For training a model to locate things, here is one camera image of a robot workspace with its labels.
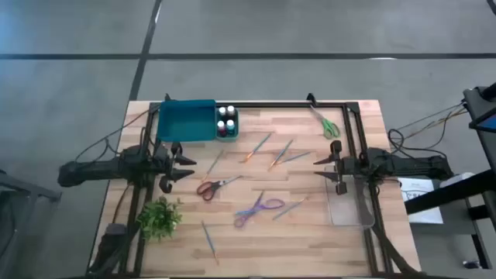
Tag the clear plastic container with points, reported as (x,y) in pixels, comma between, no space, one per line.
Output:
(348,209)

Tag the white paper sheet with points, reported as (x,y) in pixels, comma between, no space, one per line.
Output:
(422,215)

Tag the small dark object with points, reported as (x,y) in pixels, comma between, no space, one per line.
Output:
(470,264)

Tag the blue paint bottle white cap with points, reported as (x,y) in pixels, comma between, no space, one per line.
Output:
(230,126)

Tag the white box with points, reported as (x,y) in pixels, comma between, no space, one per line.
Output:
(455,180)

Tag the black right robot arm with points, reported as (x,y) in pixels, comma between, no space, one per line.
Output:
(407,164)

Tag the small green plastic bin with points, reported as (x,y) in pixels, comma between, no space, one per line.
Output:
(226,138)

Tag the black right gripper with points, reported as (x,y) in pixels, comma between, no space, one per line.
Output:
(350,166)

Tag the black side stand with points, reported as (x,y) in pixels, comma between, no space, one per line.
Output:
(480,104)

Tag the black aluminium table frame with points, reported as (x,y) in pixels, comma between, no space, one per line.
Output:
(271,104)

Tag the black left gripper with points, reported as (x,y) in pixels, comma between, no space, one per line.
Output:
(168,164)

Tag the grey metal table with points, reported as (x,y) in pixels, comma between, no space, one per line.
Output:
(27,190)

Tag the large blue plastic bin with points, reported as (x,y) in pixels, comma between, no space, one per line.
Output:
(186,122)

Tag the red paint bottle white cap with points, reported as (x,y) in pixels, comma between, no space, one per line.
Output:
(221,127)

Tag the black paint bottle white cap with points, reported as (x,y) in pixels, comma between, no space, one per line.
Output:
(222,111)

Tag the blue screen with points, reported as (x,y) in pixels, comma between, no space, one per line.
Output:
(489,124)

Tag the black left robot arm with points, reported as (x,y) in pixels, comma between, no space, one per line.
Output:
(100,168)

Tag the small green potted plant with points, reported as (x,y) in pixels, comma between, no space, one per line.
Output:
(159,219)

